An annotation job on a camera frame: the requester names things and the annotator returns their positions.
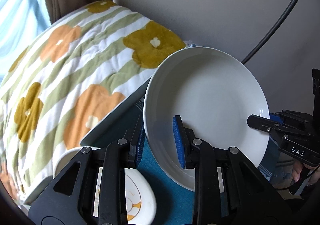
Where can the light blue sheer curtain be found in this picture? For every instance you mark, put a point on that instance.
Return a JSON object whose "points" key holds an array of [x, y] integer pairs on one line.
{"points": [[21, 22]]}

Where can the floral striped quilt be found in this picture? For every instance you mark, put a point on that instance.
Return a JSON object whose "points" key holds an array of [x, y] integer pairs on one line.
{"points": [[67, 80]]}

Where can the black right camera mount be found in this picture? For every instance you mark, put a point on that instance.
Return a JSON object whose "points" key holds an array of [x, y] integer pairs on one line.
{"points": [[316, 91]]}

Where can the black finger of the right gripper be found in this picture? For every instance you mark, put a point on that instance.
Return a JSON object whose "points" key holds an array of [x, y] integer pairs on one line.
{"points": [[293, 119], [269, 125]]}

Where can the plain white plate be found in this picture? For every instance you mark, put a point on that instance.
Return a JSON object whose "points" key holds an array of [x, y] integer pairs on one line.
{"points": [[214, 94]]}

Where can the white duck cartoon plate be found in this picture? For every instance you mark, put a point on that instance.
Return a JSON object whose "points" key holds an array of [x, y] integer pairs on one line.
{"points": [[141, 203]]}

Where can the blue patterned tablecloth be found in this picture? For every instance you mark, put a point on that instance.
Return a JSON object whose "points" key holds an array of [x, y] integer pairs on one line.
{"points": [[174, 203]]}

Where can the yellow duck cartoon plate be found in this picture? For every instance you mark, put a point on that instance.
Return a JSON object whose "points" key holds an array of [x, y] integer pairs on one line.
{"points": [[65, 159]]}

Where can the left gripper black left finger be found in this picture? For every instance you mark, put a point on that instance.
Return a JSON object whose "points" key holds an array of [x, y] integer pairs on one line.
{"points": [[124, 153]]}

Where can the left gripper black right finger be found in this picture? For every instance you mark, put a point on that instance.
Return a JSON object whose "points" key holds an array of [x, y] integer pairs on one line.
{"points": [[194, 153]]}

